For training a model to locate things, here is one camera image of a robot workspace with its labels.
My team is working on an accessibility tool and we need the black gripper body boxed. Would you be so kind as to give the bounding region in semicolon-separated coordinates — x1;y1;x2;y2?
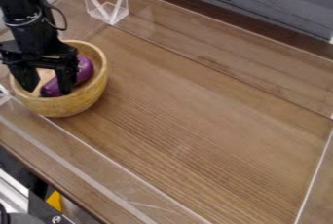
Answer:
0;19;78;71

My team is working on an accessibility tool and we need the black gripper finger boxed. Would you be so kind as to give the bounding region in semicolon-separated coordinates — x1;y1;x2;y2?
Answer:
10;64;40;93
57;66;78;95

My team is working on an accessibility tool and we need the purple toy eggplant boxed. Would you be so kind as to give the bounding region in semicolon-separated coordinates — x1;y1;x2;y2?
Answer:
40;56;94;97

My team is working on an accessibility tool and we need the brown wooden bowl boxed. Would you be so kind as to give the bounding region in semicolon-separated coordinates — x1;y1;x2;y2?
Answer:
10;40;109;118

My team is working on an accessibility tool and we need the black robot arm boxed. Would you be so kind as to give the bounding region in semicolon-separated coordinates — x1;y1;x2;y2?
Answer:
0;0;78;95

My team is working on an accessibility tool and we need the yellow black device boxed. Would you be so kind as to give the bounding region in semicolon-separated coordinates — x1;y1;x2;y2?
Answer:
24;188;89;224

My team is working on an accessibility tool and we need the clear acrylic corner bracket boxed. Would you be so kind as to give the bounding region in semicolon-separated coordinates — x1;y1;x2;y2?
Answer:
85;0;129;25

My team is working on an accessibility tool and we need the clear acrylic tray wall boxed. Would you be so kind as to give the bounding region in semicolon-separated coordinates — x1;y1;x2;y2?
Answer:
0;85;212;224

